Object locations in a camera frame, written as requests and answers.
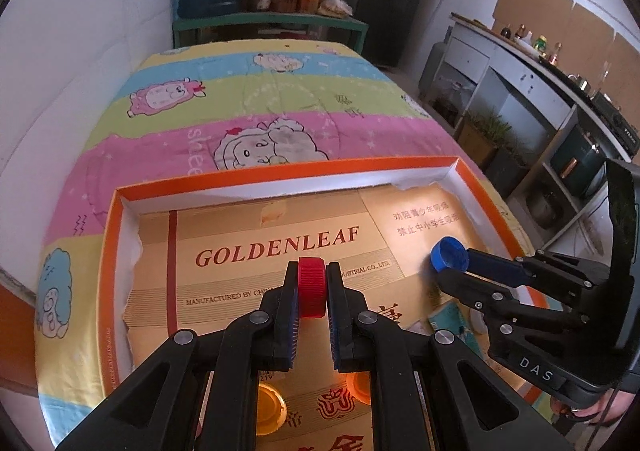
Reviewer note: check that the person's right hand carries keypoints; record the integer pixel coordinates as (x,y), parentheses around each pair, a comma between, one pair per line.
(622,403)

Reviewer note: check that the green framed table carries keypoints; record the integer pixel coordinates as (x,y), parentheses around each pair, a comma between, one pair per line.
(270,20)

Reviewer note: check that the black gas stove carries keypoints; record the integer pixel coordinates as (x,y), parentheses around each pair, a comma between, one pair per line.
(617,120)

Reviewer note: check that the orange food container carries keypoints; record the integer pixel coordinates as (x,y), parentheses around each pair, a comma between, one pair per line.
(285,2)
(310,2)
(255,1)

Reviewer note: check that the white bottle cap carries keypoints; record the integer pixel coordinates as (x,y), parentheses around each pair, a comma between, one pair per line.
(477,321)

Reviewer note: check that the brown glass bottle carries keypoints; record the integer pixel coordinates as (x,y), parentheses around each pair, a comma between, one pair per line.
(522,31)

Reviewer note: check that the red bottle cap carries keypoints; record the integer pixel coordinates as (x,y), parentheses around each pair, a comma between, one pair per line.
(312,288)

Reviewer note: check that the yellow green bottle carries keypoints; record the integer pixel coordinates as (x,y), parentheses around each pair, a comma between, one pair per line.
(540,43)

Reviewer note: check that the flattened golden carton sheet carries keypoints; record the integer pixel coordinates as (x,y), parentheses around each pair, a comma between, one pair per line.
(225,241)

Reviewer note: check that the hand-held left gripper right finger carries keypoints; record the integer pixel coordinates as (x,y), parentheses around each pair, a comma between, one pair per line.
(334,316)

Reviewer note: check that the white kitchen counter cabinet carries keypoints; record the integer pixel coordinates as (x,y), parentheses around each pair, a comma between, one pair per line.
(467,56)

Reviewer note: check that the teal cooking pot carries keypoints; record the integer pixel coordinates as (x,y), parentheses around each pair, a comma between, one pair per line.
(575,161)

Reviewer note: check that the orange-rimmed cardboard box tray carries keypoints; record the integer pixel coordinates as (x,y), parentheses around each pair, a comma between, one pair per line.
(112,306)

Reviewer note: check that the green potted plants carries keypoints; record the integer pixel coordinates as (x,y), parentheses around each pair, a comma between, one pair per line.
(487,128)

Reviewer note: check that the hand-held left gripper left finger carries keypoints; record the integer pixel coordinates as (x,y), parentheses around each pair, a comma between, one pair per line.
(292,316)

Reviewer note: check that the amber glass bottle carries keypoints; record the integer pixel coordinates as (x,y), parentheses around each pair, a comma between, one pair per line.
(556,53)

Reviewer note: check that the steel pot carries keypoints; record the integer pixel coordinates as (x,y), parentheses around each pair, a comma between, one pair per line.
(542,206)

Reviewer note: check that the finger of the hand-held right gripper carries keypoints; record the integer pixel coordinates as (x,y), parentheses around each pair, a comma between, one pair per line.
(495,267)
(470,288)

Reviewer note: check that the wooden cutting board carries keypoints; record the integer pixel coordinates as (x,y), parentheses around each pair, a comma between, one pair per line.
(472,22)

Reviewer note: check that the grey gas cylinder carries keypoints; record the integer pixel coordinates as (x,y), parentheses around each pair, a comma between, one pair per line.
(435,66)

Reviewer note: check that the blue bottle cap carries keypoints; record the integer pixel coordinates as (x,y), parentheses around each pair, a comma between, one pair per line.
(448,255)

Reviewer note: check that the red-brown wooden door frame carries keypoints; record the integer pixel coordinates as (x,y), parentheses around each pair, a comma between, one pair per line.
(15,331)

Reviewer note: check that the teal small box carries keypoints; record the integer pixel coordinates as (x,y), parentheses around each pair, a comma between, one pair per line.
(447,321)

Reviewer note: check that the small orange bottle cap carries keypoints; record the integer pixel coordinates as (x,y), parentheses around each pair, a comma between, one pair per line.
(270,406)

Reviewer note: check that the large orange bottle cap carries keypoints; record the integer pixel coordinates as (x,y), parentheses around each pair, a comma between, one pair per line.
(357,383)

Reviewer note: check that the cardboard wall panel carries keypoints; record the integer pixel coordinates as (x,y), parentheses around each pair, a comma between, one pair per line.
(550,16)

